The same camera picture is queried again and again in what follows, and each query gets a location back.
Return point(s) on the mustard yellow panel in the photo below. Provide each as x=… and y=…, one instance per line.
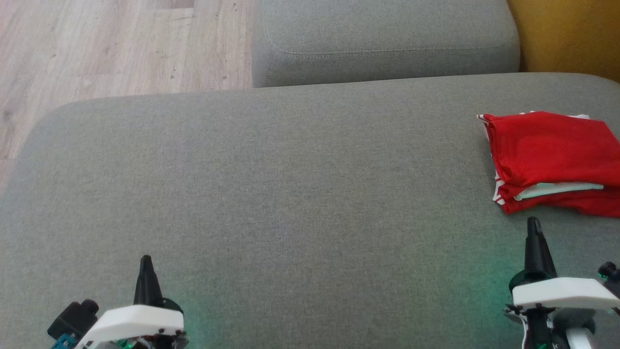
x=571, y=34

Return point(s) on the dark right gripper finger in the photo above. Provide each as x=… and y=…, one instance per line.
x=537, y=254

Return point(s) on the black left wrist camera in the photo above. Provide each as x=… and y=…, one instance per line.
x=72, y=320

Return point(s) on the red shorts white trim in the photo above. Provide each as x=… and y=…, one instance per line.
x=571, y=204

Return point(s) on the grey sofa cushion block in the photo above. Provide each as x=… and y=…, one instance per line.
x=387, y=34

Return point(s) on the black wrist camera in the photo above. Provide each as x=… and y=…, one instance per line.
x=609, y=274
x=72, y=320

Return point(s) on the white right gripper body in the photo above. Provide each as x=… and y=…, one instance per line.
x=562, y=293

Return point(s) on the red jersey white sleeves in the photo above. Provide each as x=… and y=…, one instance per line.
x=547, y=145

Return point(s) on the large grey sofa seat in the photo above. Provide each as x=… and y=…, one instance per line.
x=290, y=194

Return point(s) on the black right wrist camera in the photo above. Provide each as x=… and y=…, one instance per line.
x=609, y=274

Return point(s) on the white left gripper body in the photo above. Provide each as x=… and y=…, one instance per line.
x=135, y=322

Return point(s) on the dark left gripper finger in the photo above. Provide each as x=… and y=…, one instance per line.
x=147, y=286

